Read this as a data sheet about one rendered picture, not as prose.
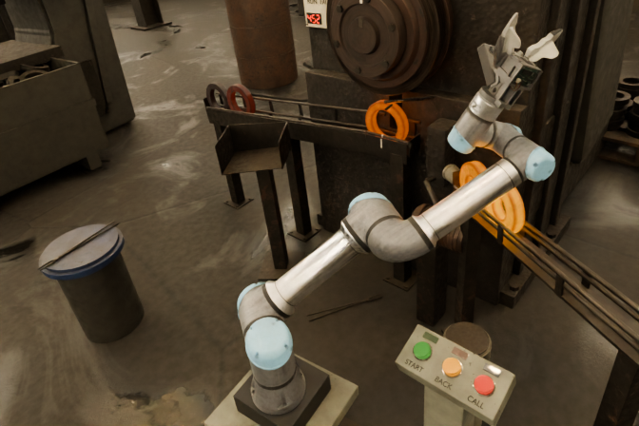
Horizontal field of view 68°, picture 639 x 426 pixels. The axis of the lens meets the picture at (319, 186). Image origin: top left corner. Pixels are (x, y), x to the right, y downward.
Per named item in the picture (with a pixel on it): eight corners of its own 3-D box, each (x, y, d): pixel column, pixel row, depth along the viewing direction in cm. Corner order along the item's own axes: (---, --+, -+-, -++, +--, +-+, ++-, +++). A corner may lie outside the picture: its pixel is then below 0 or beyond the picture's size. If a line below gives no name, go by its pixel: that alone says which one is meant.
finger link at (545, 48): (575, 48, 109) (539, 71, 111) (559, 36, 113) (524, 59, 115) (574, 38, 107) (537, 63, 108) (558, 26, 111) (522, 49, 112)
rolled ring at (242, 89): (245, 87, 232) (250, 84, 234) (222, 84, 244) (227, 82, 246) (254, 122, 240) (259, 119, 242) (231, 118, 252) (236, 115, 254)
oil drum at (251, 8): (270, 67, 517) (257, -21, 471) (311, 74, 481) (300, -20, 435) (228, 85, 481) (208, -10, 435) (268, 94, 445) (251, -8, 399)
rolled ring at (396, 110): (404, 106, 172) (409, 104, 174) (363, 98, 184) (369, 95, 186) (404, 152, 182) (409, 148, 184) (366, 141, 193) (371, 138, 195)
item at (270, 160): (256, 252, 245) (228, 124, 207) (306, 252, 241) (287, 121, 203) (246, 280, 227) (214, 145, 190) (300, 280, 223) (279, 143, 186)
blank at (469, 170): (468, 153, 153) (458, 155, 152) (494, 171, 139) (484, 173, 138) (468, 196, 159) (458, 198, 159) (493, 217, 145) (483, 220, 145)
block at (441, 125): (438, 172, 186) (440, 115, 174) (457, 177, 181) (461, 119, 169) (424, 183, 180) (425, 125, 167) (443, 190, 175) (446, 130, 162)
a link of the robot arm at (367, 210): (234, 338, 126) (395, 209, 119) (225, 299, 138) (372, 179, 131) (263, 356, 133) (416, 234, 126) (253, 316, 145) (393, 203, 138)
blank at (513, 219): (494, 171, 139) (484, 173, 138) (527, 192, 125) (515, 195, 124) (493, 217, 145) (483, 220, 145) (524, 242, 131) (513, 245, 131)
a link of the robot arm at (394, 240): (377, 264, 111) (553, 143, 108) (359, 236, 120) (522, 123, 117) (396, 289, 118) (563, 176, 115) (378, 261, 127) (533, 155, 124)
